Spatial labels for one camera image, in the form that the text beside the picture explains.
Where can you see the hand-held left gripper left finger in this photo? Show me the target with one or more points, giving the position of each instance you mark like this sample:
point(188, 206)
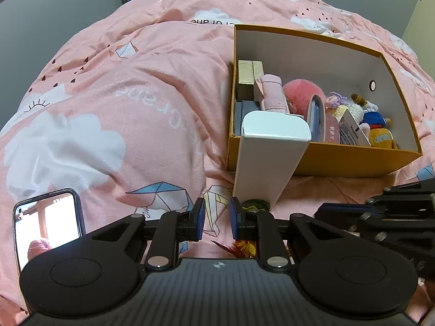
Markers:
point(198, 219)

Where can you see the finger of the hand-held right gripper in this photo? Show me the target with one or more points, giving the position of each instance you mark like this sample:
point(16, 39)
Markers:
point(340, 214)
point(407, 195)

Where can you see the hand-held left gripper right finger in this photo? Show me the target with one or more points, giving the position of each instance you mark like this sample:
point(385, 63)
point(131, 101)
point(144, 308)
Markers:
point(235, 219)

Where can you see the orange cardboard box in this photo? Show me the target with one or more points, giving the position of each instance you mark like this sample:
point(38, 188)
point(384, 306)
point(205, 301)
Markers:
point(340, 163)

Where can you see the tall white carton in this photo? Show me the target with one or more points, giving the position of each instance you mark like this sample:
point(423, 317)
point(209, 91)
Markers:
point(265, 166)

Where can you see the yellow plush toy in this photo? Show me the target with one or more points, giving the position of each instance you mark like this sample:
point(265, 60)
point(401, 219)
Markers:
point(380, 139)

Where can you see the pink printed packet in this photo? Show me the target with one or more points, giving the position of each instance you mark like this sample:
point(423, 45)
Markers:
point(331, 132)

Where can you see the white labelled small box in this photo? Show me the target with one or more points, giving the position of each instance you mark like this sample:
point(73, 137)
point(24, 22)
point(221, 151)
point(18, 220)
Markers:
point(351, 130)

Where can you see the blue-dressed crochet doll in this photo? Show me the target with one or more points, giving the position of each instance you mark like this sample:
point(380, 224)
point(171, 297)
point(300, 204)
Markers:
point(373, 118)

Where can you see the round pink patterned mirror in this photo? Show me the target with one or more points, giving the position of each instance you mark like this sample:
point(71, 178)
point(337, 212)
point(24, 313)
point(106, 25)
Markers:
point(317, 115)

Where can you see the dark grey box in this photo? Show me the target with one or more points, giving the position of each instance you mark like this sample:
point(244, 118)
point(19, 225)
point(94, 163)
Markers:
point(239, 115)

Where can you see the purple-haired crochet doll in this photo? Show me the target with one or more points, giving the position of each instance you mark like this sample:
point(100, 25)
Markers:
point(336, 103)

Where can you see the pink fluffy plush ball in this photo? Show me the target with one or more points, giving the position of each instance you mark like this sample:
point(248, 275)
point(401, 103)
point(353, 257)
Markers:
point(300, 93)

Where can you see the pink pouch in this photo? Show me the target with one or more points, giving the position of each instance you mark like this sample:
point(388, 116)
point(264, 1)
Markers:
point(272, 95)

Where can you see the gold box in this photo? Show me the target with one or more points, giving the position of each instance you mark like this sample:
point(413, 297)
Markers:
point(246, 74)

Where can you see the red yellow feather shuttlecock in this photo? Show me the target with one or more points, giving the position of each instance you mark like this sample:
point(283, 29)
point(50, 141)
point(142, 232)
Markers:
point(244, 247)

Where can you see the pink printed blanket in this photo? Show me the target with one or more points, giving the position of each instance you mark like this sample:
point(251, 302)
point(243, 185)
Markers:
point(119, 108)

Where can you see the black-rimmed smartphone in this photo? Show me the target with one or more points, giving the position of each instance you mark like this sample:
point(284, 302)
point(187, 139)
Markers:
point(51, 224)

